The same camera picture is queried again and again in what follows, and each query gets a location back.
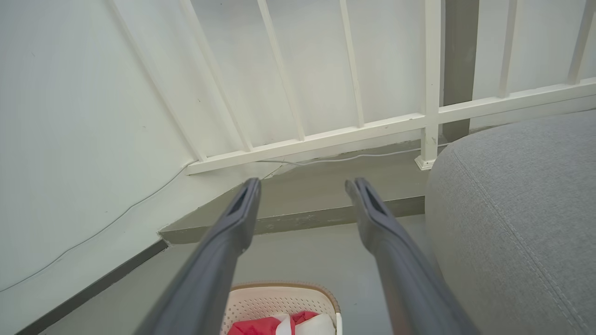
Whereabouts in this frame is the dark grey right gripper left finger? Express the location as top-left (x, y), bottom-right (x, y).
top-left (134, 177), bottom-right (262, 335)

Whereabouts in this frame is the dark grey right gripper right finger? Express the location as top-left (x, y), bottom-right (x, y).
top-left (344, 177), bottom-right (481, 335)

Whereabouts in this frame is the cream perforated laundry basket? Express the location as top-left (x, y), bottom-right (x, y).
top-left (219, 281), bottom-right (343, 335)

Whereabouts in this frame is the red and white clothing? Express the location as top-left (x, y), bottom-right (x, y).
top-left (227, 310), bottom-right (337, 335)

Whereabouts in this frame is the black baseboard strip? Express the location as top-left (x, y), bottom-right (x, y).
top-left (15, 239), bottom-right (169, 335)

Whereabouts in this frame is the grey fabric sofa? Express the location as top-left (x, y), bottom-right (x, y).
top-left (424, 111), bottom-right (596, 335)

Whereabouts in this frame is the grey concrete ledge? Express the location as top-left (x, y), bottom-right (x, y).
top-left (158, 141), bottom-right (448, 246)

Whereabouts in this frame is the white metal railing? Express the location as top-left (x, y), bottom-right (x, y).
top-left (106, 0), bottom-right (596, 176)

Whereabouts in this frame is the thin white cable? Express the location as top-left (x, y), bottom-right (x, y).
top-left (0, 141), bottom-right (450, 294)

